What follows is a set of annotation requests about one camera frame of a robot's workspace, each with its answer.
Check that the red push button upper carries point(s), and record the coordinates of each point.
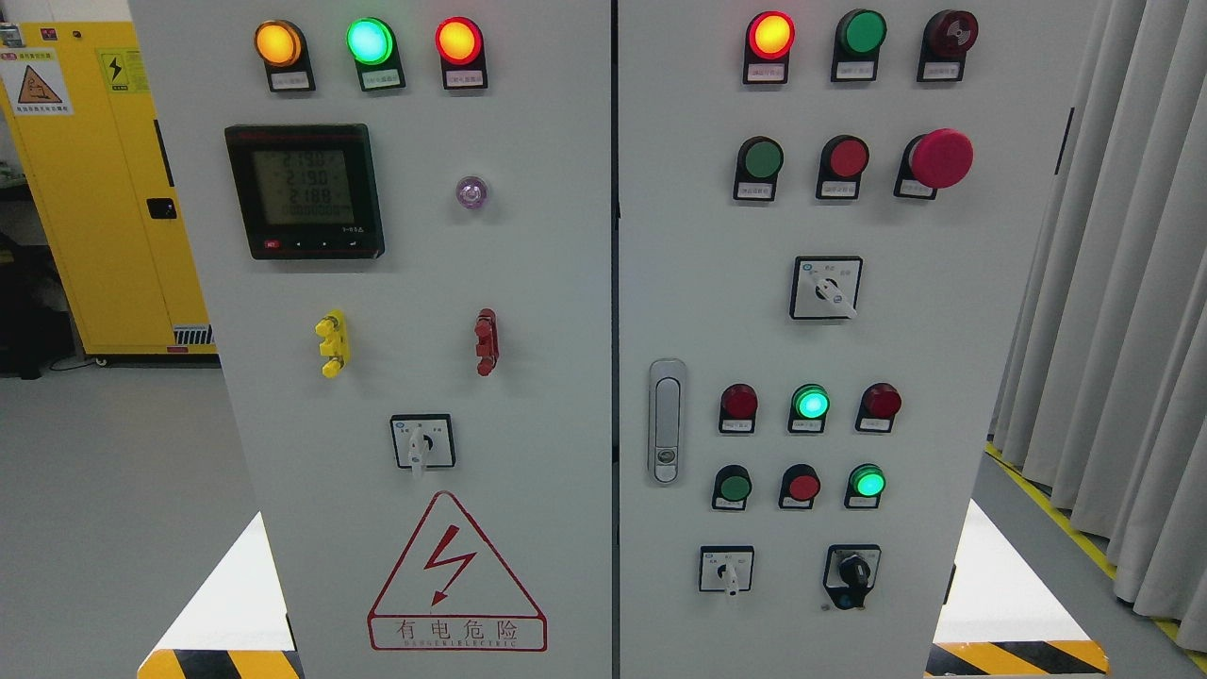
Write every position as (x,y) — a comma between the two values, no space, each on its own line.
(842,162)

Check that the small clear lamp bulb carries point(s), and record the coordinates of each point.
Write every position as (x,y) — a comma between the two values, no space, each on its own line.
(471,192)

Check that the dark red indicator light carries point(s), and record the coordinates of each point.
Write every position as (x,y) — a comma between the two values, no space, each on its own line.
(878,409)
(738,406)

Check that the yellow safety storage cabinet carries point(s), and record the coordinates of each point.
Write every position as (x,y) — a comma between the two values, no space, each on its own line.
(86,129)

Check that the dark green indicator light top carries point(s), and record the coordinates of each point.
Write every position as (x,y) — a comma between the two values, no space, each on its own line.
(858,38)

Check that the yellow terminal post block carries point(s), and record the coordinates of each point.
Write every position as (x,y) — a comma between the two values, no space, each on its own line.
(332,330)

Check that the green lit push button lower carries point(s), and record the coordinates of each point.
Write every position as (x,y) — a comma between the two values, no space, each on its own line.
(866,485)

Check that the black digital power meter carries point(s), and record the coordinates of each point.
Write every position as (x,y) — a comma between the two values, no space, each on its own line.
(306,191)

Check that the white rotary light switch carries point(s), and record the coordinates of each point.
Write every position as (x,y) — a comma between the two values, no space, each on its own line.
(423,442)

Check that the red push button lower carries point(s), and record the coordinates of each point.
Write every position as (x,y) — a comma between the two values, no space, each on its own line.
(800,487)

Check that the green lit indicator light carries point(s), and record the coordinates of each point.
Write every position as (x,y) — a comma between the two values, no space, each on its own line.
(372,45)
(808,410)

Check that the green lit indicator light middle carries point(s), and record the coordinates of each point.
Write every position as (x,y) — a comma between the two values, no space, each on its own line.
(808,410)

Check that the grey curtain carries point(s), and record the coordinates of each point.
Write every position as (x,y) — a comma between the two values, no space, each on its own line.
(1104,395)

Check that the dark red buzzer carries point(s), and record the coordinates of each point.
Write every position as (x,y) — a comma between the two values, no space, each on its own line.
(945,43)

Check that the red lit indicator light left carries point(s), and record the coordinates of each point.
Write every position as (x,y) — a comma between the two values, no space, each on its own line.
(461,48)

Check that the dark red indicator light left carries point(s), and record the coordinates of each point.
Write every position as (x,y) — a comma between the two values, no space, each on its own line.
(738,406)

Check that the red emergency stop mushroom button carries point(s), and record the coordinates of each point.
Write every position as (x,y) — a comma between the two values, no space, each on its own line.
(932,162)

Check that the black knob selector switch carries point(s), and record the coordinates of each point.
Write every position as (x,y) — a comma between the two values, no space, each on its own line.
(850,574)

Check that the red push button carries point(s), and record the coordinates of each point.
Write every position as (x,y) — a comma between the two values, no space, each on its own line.
(800,487)
(842,162)

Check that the red electric danger sticker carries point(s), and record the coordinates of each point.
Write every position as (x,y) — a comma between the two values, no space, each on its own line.
(452,591)

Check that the silver cabinet door handle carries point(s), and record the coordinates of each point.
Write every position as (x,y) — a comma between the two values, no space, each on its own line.
(666,379)

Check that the red lit indicator light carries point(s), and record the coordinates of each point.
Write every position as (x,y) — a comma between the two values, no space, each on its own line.
(461,48)
(766,51)

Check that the white rotary selector switch upper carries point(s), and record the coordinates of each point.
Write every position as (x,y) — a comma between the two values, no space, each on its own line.
(825,288)

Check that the dark red indicator light right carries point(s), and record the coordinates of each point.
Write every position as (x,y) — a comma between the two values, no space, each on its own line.
(878,409)

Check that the white rotary selector switch lower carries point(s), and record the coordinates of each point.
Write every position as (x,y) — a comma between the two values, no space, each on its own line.
(726,569)

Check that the green push button upper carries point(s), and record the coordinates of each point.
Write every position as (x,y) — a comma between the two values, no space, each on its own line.
(759,160)

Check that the grey electrical control cabinet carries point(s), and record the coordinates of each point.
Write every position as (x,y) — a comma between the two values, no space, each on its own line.
(608,137)

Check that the red lit indicator light right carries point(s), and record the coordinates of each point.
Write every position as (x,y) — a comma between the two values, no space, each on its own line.
(766,51)

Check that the amber indicator light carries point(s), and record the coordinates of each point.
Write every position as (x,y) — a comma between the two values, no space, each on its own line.
(283,49)

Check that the white rotary selector switch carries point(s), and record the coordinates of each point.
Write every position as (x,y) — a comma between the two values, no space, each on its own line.
(726,569)
(825,288)

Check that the red terminal post block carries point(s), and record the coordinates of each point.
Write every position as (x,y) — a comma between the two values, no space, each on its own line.
(487,348)

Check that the green lit indicator light left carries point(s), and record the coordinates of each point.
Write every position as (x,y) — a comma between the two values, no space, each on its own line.
(372,45)

